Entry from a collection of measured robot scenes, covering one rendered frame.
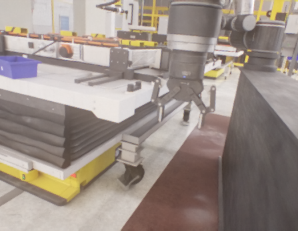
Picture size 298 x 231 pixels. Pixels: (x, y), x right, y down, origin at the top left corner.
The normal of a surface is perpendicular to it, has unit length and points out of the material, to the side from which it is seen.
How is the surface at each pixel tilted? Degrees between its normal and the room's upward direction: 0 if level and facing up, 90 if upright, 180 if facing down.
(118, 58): 90
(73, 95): 90
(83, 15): 90
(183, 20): 90
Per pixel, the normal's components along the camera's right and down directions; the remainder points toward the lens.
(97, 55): -0.40, 0.26
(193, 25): -0.13, 0.31
